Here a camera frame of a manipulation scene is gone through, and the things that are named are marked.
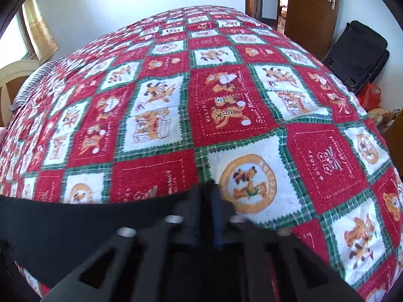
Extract black pants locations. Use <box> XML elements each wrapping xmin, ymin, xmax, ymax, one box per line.
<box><xmin>1</xmin><ymin>183</ymin><xmax>215</xmax><ymax>288</ymax></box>

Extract red patchwork bedspread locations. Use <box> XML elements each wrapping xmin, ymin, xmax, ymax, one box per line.
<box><xmin>1</xmin><ymin>6</ymin><xmax>402</xmax><ymax>301</ymax></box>

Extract red plastic bag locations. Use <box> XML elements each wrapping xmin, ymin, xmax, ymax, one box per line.
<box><xmin>357</xmin><ymin>83</ymin><xmax>381</xmax><ymax>111</ymax></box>

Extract striped pillow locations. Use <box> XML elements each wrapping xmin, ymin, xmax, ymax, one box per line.
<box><xmin>9</xmin><ymin>58</ymin><xmax>61</xmax><ymax>112</ymax></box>

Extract black suitcase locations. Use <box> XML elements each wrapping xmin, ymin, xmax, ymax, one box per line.
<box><xmin>322</xmin><ymin>20</ymin><xmax>390</xmax><ymax>94</ymax></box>

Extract cream wooden headboard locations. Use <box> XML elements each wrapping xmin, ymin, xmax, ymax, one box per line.
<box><xmin>0</xmin><ymin>59</ymin><xmax>40</xmax><ymax>127</ymax></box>

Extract beige curtain right panel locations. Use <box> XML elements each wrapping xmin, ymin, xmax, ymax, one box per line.
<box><xmin>22</xmin><ymin>0</ymin><xmax>59</xmax><ymax>64</ymax></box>

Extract brown wooden door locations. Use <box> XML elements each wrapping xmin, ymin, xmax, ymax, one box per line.
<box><xmin>285</xmin><ymin>0</ymin><xmax>340</xmax><ymax>60</ymax></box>

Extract window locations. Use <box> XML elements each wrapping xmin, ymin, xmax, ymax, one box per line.
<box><xmin>0</xmin><ymin>9</ymin><xmax>36</xmax><ymax>67</ymax></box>

